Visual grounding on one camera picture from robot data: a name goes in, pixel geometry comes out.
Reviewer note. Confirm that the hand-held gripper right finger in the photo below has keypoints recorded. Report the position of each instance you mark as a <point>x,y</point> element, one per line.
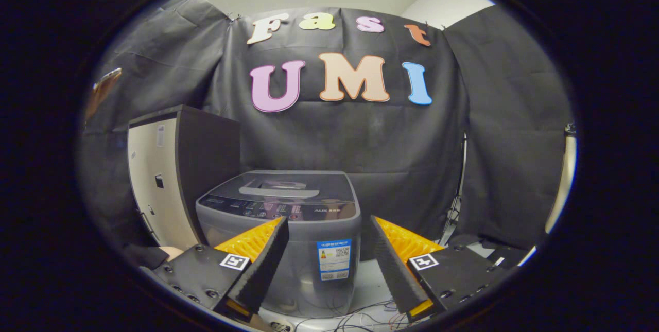
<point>394,265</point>

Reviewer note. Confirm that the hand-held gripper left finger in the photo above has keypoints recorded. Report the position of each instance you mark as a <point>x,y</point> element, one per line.
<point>262,265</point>

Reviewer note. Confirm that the grey washing machine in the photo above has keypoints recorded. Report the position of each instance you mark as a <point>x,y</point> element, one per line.
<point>304,255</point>

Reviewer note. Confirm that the dark washing machine lid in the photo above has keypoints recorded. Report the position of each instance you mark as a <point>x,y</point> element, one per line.
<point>329,185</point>

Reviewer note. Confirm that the dark and beige cabinet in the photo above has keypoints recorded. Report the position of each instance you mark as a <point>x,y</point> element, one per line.
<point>206,167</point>

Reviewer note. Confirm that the black backdrop cloth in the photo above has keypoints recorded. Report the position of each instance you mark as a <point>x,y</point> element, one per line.
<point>360,141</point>

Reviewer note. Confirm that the smartphone in clear case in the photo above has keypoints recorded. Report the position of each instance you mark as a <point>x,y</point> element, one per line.
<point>102,92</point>

